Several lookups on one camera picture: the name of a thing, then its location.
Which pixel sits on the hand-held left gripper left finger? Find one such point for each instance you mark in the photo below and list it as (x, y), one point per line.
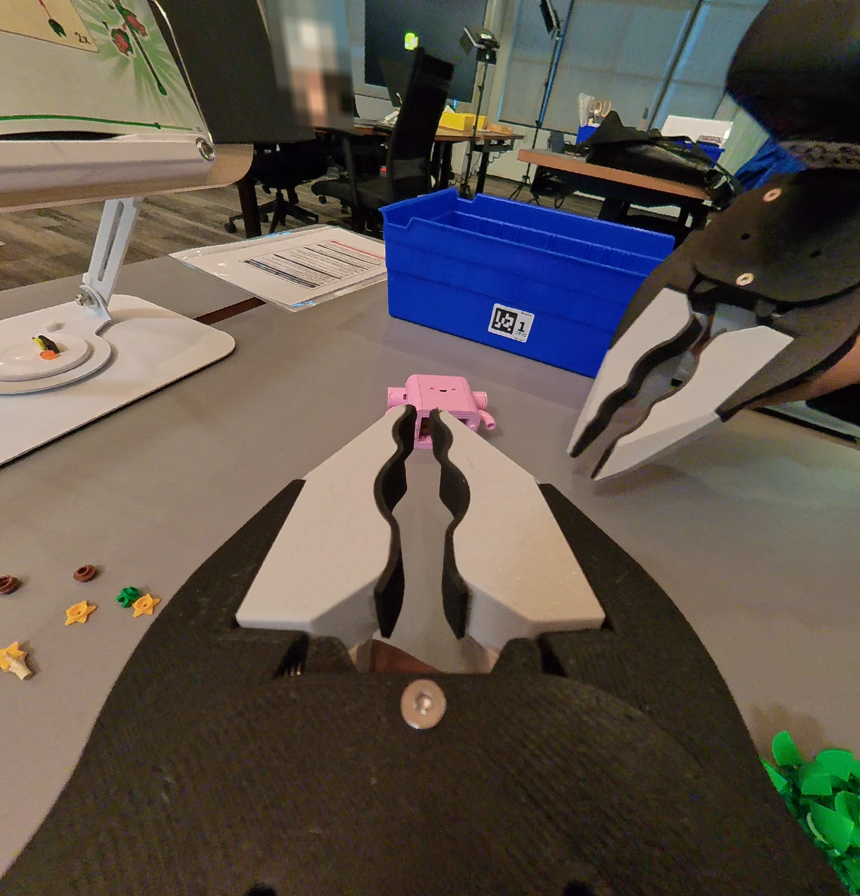
(318, 553)

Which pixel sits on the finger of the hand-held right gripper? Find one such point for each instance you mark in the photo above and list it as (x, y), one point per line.
(633, 357)
(703, 392)

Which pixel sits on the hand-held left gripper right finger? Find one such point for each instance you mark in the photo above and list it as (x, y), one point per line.
(528, 560)

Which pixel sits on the pink brick figure pot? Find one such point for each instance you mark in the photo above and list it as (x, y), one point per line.
(440, 395)

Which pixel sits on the yellow star flower piece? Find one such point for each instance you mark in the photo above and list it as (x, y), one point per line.
(146, 604)
(80, 612)

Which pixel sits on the person's right forearm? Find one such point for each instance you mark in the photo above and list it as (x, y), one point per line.
(857, 416)

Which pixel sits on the person's right hand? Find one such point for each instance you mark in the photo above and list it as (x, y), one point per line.
(854, 367)

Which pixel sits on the blue cloth bag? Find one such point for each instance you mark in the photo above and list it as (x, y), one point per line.
(766, 168)

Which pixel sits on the blue storage bin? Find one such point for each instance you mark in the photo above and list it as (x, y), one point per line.
(542, 301)

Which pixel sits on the black bag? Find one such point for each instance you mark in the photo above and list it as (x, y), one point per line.
(654, 154)

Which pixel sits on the wooden table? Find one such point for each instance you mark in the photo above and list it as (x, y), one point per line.
(612, 178)

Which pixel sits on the brown round stud piece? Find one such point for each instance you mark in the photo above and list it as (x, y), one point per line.
(85, 574)
(5, 584)

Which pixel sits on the white book stand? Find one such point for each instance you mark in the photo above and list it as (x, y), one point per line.
(157, 350)

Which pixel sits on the laminated instruction sheet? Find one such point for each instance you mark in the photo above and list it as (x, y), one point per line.
(290, 262)

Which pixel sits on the black light tripod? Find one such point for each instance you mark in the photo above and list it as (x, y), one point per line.
(482, 105)

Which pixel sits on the black office chair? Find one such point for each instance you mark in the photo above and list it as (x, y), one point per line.
(409, 140)

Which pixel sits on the small black orange brick piece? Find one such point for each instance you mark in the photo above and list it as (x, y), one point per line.
(46, 346)

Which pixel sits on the green leafy plant piece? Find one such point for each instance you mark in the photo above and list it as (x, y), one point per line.
(836, 805)

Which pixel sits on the open instruction booklet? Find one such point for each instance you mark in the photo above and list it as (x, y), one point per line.
(52, 84)

